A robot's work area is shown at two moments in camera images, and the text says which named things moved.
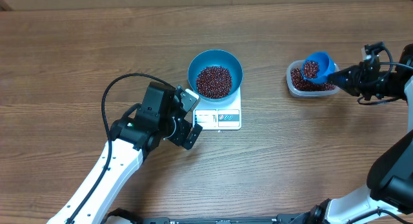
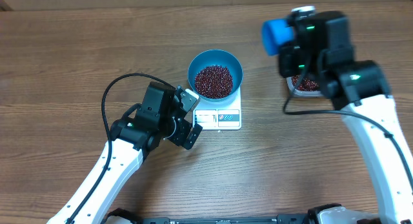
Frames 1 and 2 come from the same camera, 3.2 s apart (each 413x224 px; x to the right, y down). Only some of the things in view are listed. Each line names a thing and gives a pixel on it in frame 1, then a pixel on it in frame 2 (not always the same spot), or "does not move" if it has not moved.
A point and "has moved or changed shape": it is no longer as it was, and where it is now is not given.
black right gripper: x=356 y=75 to x=288 y=57
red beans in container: x=299 y=83 does not move
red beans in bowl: x=214 y=82 does not move
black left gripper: x=184 y=127 does not move
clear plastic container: x=299 y=87 does not move
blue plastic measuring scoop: x=326 y=66 has moved or changed shape
